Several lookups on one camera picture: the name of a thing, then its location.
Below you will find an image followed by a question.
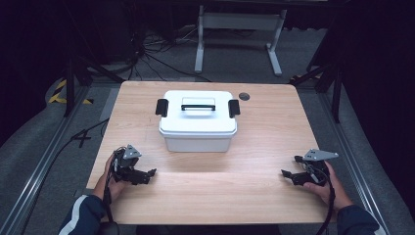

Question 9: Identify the white metal desk frame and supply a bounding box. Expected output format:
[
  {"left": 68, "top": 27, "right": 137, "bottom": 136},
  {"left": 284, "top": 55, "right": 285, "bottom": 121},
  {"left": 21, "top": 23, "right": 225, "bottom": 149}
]
[{"left": 194, "top": 5, "right": 288, "bottom": 77}]

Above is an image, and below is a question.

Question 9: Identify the aluminium floor rail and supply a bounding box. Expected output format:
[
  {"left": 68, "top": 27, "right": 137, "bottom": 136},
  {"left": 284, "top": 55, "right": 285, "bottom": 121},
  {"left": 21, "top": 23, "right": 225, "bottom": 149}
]
[
  {"left": 0, "top": 85, "right": 93, "bottom": 235},
  {"left": 317, "top": 92, "right": 392, "bottom": 235}
]

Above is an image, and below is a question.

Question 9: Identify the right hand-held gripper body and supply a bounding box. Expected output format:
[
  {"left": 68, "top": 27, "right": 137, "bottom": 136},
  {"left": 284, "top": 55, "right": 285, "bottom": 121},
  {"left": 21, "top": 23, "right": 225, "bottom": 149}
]
[{"left": 301, "top": 148, "right": 340, "bottom": 187}]

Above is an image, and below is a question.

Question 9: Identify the white box lid with handle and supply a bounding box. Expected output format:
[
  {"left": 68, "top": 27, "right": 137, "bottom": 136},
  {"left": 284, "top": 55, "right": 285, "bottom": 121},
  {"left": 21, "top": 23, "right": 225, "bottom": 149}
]
[{"left": 155, "top": 89, "right": 242, "bottom": 138}]

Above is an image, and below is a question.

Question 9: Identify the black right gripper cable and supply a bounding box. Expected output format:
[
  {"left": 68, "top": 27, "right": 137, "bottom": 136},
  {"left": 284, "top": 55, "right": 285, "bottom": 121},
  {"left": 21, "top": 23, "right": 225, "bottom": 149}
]
[{"left": 319, "top": 164, "right": 337, "bottom": 235}]

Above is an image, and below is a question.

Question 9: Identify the bundle of black floor cables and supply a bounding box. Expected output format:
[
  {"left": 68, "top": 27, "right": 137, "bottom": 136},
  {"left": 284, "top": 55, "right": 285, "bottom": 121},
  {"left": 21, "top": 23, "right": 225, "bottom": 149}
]
[{"left": 128, "top": 23, "right": 213, "bottom": 83}]

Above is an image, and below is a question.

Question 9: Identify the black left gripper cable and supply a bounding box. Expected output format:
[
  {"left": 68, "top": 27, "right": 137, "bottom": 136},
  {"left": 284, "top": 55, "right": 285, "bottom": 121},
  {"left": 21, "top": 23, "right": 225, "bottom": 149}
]
[{"left": 97, "top": 153, "right": 120, "bottom": 235}]

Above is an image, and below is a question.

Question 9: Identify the yellow black floor tape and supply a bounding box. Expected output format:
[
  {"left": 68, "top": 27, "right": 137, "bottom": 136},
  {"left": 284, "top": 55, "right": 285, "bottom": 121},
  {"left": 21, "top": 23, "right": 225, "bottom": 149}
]
[{"left": 48, "top": 78, "right": 95, "bottom": 106}]

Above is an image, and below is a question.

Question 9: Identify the black tripod stand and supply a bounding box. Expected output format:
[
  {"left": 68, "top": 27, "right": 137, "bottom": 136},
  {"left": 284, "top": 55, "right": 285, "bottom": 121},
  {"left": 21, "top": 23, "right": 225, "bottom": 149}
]
[
  {"left": 63, "top": 53, "right": 125, "bottom": 118},
  {"left": 289, "top": 60, "right": 345, "bottom": 124}
]

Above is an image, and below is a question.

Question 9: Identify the person's right hand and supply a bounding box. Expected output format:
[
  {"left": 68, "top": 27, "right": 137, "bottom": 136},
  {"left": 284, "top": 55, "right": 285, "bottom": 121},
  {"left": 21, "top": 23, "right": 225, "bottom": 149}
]
[{"left": 302, "top": 161, "right": 355, "bottom": 212}]

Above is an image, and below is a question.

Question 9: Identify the person's left hand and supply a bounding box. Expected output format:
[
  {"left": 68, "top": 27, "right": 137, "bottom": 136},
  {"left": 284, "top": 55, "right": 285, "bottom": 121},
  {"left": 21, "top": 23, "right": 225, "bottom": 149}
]
[{"left": 92, "top": 153, "right": 132, "bottom": 204}]

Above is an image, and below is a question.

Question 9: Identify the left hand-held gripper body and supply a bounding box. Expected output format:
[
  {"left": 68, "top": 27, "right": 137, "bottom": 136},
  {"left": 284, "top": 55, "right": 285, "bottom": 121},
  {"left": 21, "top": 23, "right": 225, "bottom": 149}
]
[{"left": 112, "top": 144, "right": 148, "bottom": 184}]

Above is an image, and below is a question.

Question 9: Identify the black floor cable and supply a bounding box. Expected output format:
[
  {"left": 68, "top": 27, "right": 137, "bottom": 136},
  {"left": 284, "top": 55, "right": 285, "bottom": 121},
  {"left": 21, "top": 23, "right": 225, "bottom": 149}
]
[{"left": 19, "top": 117, "right": 111, "bottom": 235}]

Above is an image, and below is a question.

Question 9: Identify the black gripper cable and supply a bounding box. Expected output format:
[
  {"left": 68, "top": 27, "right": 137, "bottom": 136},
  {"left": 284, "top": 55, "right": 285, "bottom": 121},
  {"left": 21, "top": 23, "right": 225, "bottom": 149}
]
[
  {"left": 97, "top": 153, "right": 120, "bottom": 235},
  {"left": 319, "top": 164, "right": 337, "bottom": 235}
]

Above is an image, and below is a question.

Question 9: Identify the white plastic storage box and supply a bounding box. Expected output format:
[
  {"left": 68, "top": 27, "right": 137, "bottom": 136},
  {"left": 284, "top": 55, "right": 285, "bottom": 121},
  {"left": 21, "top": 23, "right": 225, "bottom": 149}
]
[{"left": 161, "top": 128, "right": 235, "bottom": 154}]

